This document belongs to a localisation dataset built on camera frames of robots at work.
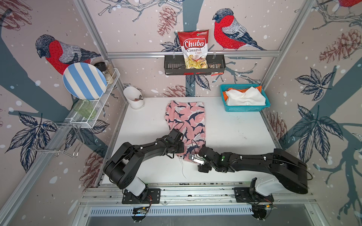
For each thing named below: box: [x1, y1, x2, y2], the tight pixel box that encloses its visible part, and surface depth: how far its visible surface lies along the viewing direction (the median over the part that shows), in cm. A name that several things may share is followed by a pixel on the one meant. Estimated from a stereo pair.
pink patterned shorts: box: [164, 99, 206, 163], surface depth 106 cm
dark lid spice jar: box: [93, 61, 115, 85], surface depth 82 cm
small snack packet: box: [207, 63, 222, 69], surface depth 93 cm
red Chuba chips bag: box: [177, 29, 209, 69], surface depth 83 cm
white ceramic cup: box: [123, 86, 145, 110], surface depth 113 cm
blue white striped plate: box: [62, 62, 108, 101], surface depth 74 cm
